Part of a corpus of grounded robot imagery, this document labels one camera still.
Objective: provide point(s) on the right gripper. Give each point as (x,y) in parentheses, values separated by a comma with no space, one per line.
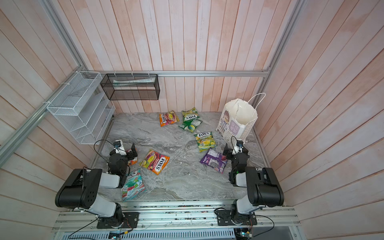
(236,154)

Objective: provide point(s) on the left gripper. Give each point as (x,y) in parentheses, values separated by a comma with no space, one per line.
(131,153)

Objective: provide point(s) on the purple Fox's berries bag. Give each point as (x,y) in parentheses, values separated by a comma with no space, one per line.
(214,160)

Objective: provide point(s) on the green Spring Tea candy bag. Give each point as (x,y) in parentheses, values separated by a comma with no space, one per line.
(205,141)

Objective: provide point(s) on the orange Fox's candy bag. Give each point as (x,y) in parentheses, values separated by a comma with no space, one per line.
(155,162)

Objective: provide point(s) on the teal Fox's candy bag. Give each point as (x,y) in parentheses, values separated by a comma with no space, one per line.
(133,186)

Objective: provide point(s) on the white paper bag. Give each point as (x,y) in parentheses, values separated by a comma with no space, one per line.
(237,119)

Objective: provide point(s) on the red yellow candy bag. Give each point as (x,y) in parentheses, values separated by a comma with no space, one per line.
(132,162)

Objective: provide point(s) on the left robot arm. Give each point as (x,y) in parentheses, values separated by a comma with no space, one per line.
(80,191)

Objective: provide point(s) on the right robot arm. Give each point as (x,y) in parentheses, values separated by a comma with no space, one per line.
(263,187)

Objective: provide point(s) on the green candy bag back side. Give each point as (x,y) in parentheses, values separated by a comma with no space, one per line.
(190,125)

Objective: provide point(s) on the green Fox's candy bag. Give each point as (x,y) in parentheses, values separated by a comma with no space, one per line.
(190,115)

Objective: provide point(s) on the small orange candy bag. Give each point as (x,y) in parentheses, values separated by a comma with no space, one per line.
(168,118)

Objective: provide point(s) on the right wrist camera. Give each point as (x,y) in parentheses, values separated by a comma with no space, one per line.
(238,148)

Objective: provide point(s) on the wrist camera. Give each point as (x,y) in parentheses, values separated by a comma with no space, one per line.
(119,148)
(238,148)

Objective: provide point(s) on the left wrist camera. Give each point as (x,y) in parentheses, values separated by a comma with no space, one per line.
(119,148)

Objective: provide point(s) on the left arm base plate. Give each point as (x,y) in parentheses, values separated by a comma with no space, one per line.
(124,220)

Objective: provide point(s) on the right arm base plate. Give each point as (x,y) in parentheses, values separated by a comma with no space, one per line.
(232,218)

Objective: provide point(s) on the black mesh wall basket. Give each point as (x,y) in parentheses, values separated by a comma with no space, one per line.
(132,86)

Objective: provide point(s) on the white wire mesh shelf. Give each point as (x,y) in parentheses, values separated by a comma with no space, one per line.
(82,110)

